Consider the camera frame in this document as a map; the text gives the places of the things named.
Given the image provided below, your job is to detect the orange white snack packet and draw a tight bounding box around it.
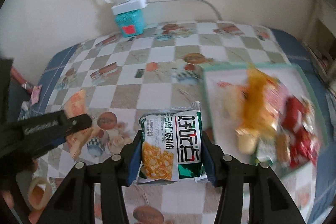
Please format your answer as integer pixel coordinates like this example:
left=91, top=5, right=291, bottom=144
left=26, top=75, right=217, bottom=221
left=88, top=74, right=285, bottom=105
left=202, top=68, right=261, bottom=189
left=63, top=89, right=93, bottom=160

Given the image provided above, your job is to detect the large red snack bag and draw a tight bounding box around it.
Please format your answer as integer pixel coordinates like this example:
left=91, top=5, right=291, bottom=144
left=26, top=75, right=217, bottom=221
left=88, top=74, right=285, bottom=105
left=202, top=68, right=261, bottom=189
left=281, top=96, right=321, bottom=168

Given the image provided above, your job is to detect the cream bread roll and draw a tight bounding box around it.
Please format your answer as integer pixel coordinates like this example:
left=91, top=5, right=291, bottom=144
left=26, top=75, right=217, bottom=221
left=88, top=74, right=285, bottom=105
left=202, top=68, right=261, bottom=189
left=217, top=81, right=257, bottom=155

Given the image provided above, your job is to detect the white green cracker packet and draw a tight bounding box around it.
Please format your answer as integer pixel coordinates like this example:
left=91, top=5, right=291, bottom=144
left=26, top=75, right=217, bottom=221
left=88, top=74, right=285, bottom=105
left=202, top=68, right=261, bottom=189
left=137, top=101, right=205, bottom=184

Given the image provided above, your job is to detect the small pink candy wrapper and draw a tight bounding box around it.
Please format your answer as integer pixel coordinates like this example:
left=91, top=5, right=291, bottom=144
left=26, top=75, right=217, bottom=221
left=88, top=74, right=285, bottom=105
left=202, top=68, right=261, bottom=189
left=30, top=85, right=42, bottom=105

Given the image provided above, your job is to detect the teal cardboard box tray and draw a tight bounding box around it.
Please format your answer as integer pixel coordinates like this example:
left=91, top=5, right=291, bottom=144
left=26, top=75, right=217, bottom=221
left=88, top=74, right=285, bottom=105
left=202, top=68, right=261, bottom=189
left=203, top=63, right=328, bottom=176

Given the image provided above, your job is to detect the yellow orange snack bag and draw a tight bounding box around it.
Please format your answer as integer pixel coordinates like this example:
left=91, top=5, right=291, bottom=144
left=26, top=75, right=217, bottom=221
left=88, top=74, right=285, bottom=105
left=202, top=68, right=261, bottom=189
left=240, top=67, right=280, bottom=139

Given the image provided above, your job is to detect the checkered patterned tablecloth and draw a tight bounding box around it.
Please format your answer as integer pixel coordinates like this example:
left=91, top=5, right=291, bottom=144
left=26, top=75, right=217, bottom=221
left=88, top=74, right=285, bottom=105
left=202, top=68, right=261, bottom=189
left=31, top=22, right=335, bottom=223

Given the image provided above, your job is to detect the teal toy box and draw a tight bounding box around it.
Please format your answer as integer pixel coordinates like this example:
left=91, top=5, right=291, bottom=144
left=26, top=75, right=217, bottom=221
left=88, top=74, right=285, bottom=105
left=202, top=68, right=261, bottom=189
left=115, top=9, right=145, bottom=38

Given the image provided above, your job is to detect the white power strip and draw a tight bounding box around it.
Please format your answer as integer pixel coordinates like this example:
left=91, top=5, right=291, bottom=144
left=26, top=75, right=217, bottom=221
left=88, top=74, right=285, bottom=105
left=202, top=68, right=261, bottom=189
left=112, top=0, right=148, bottom=15

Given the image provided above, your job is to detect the white power cable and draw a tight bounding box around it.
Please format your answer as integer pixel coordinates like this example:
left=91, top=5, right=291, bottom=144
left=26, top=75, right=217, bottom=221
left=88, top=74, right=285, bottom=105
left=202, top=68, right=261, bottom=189
left=146, top=0, right=223, bottom=21

